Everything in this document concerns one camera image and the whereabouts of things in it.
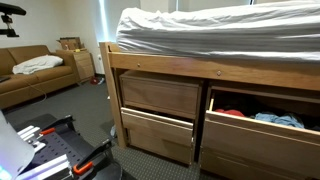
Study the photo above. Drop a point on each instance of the wooden drawer with clothes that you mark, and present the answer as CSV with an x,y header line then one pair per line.
x,y
260,143

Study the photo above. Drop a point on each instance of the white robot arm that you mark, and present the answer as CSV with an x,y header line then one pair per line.
x,y
11,150

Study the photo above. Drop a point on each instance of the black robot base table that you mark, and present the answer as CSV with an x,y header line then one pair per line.
x,y
63,146

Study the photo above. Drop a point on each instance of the wooden underbed drawer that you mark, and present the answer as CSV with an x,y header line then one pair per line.
x,y
226,166
160,95
156,133

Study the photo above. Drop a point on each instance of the small pale floor object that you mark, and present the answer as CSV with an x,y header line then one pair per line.
x,y
101,80

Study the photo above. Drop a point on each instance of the small red floor object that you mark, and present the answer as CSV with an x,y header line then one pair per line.
x,y
94,80

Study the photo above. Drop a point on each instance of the red garment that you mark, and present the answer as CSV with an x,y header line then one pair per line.
x,y
230,112

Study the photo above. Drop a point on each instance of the small wooden dresser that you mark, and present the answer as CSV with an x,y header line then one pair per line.
x,y
83,65

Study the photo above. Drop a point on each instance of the grey striped mattress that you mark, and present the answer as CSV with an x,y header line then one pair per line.
x,y
216,30

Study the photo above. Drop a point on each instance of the small yellow object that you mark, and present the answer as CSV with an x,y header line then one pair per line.
x,y
79,50

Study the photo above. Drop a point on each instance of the black clamp with orange grip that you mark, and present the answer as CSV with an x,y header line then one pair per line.
x,y
93,155
56,124

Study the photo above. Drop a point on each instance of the cardboard box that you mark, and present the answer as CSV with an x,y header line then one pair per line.
x,y
70,44

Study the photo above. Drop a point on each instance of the brown sofa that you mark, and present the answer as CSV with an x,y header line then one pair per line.
x,y
50,78

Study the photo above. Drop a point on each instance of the blue garment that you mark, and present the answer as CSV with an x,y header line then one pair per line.
x,y
276,119

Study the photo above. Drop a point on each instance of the white cloth on couch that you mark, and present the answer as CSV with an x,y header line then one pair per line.
x,y
36,64

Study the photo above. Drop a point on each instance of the silver aluminium rails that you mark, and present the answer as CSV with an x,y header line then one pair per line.
x,y
31,136

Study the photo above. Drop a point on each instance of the dark garment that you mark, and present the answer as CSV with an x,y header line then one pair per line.
x,y
310,124

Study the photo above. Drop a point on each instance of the light wooden bed frame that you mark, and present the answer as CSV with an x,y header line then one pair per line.
x,y
166,66

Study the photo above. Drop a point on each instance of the white wall outlet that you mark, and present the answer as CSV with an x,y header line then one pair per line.
x,y
99,58

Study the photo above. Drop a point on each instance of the silver aluminium rail bracket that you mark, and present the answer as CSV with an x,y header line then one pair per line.
x,y
46,166

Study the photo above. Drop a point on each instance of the black camera on stand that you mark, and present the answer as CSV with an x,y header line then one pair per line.
x,y
10,9

